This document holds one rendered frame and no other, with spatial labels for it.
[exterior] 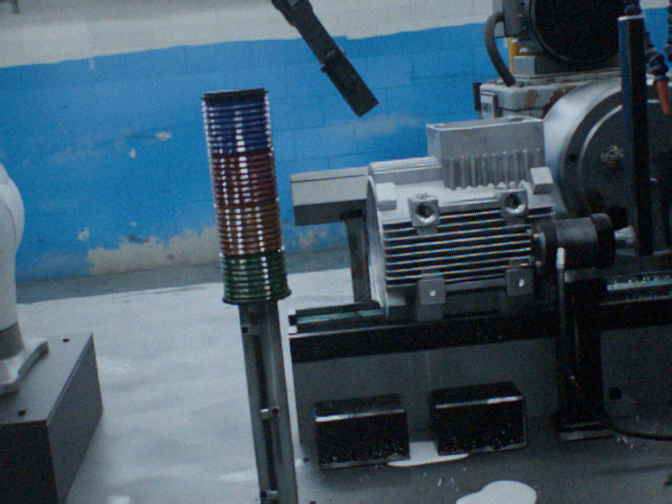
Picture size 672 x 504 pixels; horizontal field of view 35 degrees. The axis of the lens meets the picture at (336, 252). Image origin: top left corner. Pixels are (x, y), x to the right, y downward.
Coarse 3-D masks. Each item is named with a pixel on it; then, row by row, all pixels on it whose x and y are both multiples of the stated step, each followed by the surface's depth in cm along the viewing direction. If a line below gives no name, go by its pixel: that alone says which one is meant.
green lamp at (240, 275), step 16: (224, 256) 94; (240, 256) 93; (256, 256) 93; (272, 256) 94; (224, 272) 95; (240, 272) 94; (256, 272) 94; (272, 272) 94; (224, 288) 96; (240, 288) 94; (256, 288) 94; (272, 288) 94
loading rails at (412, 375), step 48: (624, 288) 133; (288, 336) 122; (336, 336) 122; (384, 336) 122; (432, 336) 122; (480, 336) 123; (528, 336) 123; (624, 336) 123; (336, 384) 123; (384, 384) 123; (432, 384) 123; (528, 384) 124; (624, 384) 124
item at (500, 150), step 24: (480, 120) 130; (504, 120) 130; (528, 120) 122; (432, 144) 126; (456, 144) 121; (480, 144) 121; (504, 144) 121; (528, 144) 121; (456, 168) 121; (480, 168) 121; (504, 168) 121; (528, 168) 121
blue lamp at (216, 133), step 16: (208, 112) 92; (224, 112) 91; (240, 112) 91; (256, 112) 92; (208, 128) 92; (224, 128) 91; (240, 128) 91; (256, 128) 92; (208, 144) 93; (224, 144) 92; (240, 144) 91; (256, 144) 92; (272, 144) 94
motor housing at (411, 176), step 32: (416, 160) 125; (416, 192) 121; (448, 192) 121; (480, 192) 121; (384, 224) 118; (448, 224) 118; (480, 224) 120; (384, 256) 119; (416, 256) 119; (448, 256) 119; (480, 256) 120; (512, 256) 120; (384, 288) 121; (448, 288) 120; (480, 288) 123
